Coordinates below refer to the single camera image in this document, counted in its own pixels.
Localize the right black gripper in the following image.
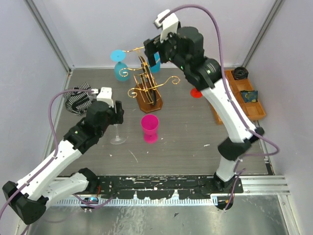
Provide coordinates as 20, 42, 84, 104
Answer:
144, 27, 189, 71

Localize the clear wine glass front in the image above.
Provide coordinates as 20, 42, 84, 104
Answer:
111, 124, 127, 145

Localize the pink wine glass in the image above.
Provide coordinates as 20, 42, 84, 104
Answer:
140, 114, 159, 144

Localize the light blue wine glass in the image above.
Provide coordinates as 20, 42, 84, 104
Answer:
110, 49, 130, 82

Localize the striped black white cloth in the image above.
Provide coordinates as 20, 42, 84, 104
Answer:
63, 92, 92, 116

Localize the red wine glass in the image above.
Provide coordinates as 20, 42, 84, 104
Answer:
190, 88, 202, 98

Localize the wooden compartment tray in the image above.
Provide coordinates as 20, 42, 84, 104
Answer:
225, 70, 266, 121

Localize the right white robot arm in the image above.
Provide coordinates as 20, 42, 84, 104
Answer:
143, 26, 264, 193

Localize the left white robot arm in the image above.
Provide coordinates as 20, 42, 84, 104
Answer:
2, 101, 124, 225

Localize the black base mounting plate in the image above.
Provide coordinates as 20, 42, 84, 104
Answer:
81, 175, 233, 200

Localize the black rolled tie rear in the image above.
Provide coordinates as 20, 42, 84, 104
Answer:
232, 67, 249, 80

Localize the blue patterned folded tie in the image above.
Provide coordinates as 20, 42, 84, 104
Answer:
240, 90, 258, 103

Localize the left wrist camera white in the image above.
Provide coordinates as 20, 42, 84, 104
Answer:
91, 87, 114, 108

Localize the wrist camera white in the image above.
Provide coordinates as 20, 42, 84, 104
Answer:
154, 9, 179, 43
91, 87, 114, 108

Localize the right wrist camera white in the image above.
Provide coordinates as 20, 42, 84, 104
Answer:
154, 9, 179, 43

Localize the gold wire wine glass rack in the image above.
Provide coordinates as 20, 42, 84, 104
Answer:
118, 47, 166, 114

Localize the white slotted cable duct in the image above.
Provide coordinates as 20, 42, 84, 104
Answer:
53, 196, 218, 207

